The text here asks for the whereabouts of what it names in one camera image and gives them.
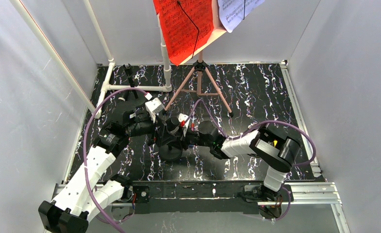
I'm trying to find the pink tripod music stand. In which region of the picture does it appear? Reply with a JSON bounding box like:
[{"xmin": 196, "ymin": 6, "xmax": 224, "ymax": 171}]
[{"xmin": 163, "ymin": 0, "xmax": 234, "ymax": 117}]

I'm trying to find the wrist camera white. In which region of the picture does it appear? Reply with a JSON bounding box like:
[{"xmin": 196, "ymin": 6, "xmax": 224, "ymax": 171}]
[
  {"xmin": 145, "ymin": 98, "xmax": 165, "ymax": 123},
  {"xmin": 178, "ymin": 113, "xmax": 189, "ymax": 129}
]

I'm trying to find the blue red screwdriver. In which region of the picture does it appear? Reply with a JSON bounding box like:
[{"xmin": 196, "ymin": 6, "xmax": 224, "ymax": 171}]
[{"xmin": 189, "ymin": 113, "xmax": 197, "ymax": 148}]

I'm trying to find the white PVC pipe frame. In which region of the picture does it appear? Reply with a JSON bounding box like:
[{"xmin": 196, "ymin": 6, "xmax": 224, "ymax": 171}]
[{"xmin": 12, "ymin": 0, "xmax": 172, "ymax": 112}]

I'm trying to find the white sheet music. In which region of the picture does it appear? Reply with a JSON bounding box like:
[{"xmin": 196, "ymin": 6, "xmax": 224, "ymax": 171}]
[{"xmin": 217, "ymin": 0, "xmax": 265, "ymax": 33}]

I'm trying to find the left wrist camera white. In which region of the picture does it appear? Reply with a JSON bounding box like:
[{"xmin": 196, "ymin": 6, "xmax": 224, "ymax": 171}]
[{"xmin": 145, "ymin": 98, "xmax": 165, "ymax": 123}]

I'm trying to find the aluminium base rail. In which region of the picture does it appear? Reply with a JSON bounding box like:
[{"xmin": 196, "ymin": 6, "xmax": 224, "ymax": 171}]
[{"xmin": 45, "ymin": 182, "xmax": 350, "ymax": 233}]

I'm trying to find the red sheet music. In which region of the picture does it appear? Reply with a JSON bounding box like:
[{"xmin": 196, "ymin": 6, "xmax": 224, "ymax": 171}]
[{"xmin": 153, "ymin": 0, "xmax": 215, "ymax": 66}]

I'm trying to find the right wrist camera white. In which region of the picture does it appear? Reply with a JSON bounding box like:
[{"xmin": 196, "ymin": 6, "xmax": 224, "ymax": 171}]
[{"xmin": 178, "ymin": 113, "xmax": 189, "ymax": 129}]

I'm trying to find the black microphone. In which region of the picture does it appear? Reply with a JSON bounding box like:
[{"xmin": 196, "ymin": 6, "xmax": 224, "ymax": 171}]
[
  {"xmin": 166, "ymin": 116, "xmax": 180, "ymax": 134},
  {"xmin": 117, "ymin": 92, "xmax": 130, "ymax": 101}
]

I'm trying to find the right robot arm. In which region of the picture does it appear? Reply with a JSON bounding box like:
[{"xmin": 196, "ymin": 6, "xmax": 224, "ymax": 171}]
[{"xmin": 176, "ymin": 120, "xmax": 300, "ymax": 201}]

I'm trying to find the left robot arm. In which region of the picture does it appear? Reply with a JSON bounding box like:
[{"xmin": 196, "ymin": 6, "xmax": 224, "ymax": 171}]
[{"xmin": 38, "ymin": 99, "xmax": 164, "ymax": 233}]

